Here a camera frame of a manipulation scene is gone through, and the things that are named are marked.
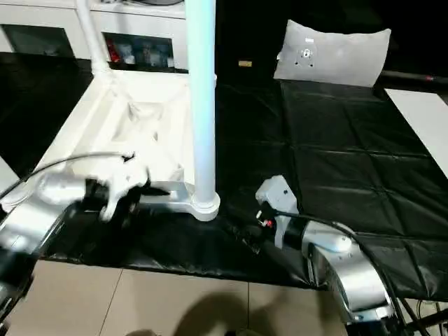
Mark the white plastic table top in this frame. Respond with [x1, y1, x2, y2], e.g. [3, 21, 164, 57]
[0, 66, 222, 223]

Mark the black stand leg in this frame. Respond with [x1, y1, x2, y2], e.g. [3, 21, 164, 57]
[402, 311, 448, 334]

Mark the white cabinet with glass doors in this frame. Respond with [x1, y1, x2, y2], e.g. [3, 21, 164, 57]
[0, 0, 190, 72]

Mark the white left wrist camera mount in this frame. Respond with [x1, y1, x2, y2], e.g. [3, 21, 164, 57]
[100, 162, 152, 222]

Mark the black work mat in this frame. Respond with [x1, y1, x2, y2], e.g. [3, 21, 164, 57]
[0, 52, 448, 303]

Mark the flat white board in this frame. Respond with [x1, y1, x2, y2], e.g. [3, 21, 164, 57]
[385, 87, 448, 177]

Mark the black cabinet with gold label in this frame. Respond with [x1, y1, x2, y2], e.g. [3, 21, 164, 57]
[213, 0, 289, 82]

